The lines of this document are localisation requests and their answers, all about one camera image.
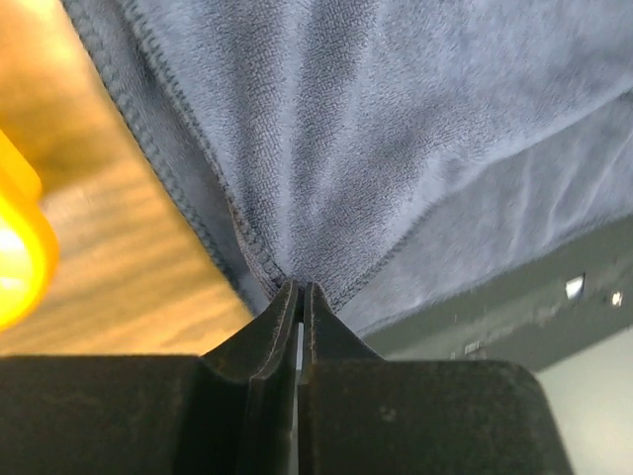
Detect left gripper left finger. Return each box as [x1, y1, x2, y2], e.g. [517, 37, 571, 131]
[1, 283, 300, 474]

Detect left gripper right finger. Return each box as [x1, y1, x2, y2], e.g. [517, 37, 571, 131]
[298, 284, 573, 474]

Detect dark blue towel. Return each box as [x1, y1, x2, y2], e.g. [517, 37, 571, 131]
[64, 1, 632, 333]

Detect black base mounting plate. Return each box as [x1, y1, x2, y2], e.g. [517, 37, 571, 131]
[365, 218, 632, 371]

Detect yellow plastic tray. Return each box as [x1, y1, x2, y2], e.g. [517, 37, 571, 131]
[0, 135, 59, 330]

